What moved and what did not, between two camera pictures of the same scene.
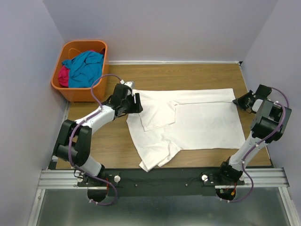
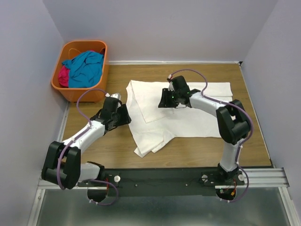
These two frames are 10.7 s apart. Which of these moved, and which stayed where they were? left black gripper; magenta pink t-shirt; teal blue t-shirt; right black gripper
Moved: left black gripper; right black gripper
Stayed: magenta pink t-shirt; teal blue t-shirt
